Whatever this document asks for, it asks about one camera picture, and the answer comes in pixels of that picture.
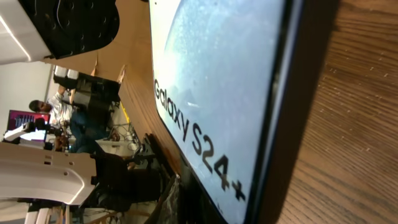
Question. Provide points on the Samsung Galaxy smartphone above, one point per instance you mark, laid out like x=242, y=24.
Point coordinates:
x=216, y=68

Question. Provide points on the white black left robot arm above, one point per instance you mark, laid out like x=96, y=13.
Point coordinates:
x=35, y=30

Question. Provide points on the seated person in background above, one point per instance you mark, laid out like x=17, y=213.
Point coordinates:
x=86, y=131

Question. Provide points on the computer monitor in background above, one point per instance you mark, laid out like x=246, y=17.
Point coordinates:
x=27, y=125

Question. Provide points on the brown cardboard wall panel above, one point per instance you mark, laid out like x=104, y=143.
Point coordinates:
x=130, y=52

